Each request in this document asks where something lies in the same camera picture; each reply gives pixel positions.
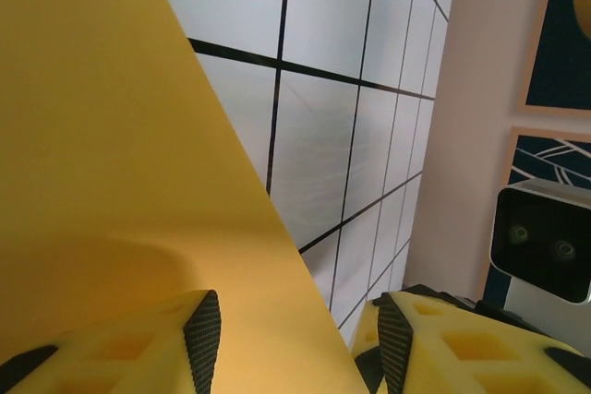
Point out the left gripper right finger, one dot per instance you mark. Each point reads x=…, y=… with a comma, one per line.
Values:
x=461, y=357

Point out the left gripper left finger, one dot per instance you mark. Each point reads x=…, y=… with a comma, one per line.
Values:
x=115, y=357

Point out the yellow cloth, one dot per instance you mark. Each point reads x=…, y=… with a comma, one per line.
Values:
x=115, y=135

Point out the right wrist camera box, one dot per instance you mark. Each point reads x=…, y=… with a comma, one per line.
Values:
x=540, y=237

